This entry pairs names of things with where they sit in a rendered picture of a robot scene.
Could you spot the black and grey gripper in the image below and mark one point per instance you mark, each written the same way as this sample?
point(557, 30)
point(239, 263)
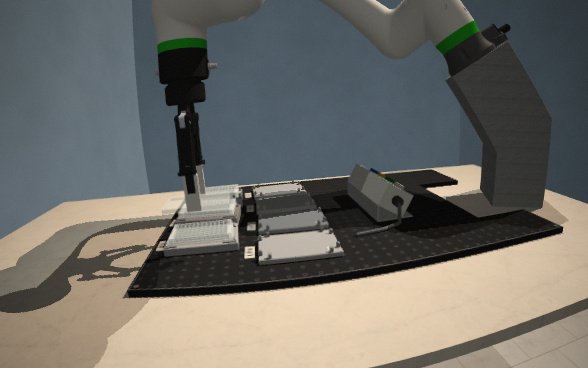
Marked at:
point(185, 95)

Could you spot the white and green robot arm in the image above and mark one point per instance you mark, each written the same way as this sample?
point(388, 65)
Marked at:
point(181, 31)

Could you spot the grey angled control panel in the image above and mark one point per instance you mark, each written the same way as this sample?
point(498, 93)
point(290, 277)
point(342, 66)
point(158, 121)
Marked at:
point(376, 196)

